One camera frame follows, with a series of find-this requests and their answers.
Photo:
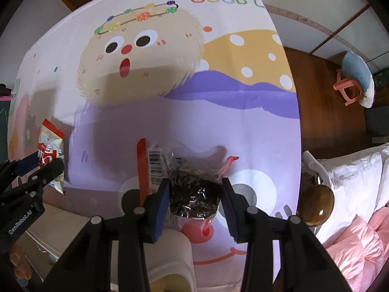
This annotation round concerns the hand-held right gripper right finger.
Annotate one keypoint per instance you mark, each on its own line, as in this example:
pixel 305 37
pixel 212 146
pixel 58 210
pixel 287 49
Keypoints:
pixel 232 216

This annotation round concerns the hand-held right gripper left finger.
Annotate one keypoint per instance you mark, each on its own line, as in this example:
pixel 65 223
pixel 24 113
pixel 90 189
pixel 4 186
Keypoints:
pixel 159 213

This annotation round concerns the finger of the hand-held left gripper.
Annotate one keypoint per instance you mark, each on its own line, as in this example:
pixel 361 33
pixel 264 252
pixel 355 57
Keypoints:
pixel 27 162
pixel 48 172

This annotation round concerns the red white snack packet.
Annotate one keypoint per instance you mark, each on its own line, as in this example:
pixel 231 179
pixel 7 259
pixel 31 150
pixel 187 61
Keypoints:
pixel 50 140

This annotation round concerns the white plastic bin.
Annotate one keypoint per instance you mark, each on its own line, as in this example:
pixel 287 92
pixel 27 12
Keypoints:
pixel 173 249

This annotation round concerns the dark snack packet red edges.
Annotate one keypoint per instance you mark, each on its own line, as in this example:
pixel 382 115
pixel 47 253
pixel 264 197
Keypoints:
pixel 194 194

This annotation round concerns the person's left hand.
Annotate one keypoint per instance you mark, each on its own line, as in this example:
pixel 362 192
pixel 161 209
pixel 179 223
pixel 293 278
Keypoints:
pixel 19 264

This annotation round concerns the black clamp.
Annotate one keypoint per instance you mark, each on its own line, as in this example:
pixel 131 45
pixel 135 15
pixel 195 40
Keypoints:
pixel 4 90

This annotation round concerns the brown wooden bedpost knob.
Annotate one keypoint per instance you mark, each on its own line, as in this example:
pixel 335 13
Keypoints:
pixel 316 200

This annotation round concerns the large white pillow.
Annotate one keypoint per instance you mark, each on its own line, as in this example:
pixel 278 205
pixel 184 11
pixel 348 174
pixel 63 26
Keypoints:
pixel 349 173

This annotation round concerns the pink blanket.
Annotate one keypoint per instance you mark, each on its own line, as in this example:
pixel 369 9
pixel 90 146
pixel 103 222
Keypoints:
pixel 358 249

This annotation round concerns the cartoon print tablecloth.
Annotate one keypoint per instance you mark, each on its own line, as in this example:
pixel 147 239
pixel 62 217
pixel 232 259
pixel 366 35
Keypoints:
pixel 182 67

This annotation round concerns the pink plastic stool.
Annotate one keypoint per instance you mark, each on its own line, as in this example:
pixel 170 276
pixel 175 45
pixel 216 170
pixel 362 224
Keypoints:
pixel 346 88

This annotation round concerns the dark storage box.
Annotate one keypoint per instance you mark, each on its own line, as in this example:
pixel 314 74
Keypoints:
pixel 376 121

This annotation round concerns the blue white cushion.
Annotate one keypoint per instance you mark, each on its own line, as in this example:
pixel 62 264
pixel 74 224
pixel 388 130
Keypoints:
pixel 358 70

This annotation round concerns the floral sliding wardrobe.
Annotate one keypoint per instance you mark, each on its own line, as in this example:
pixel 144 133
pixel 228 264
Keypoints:
pixel 319 6

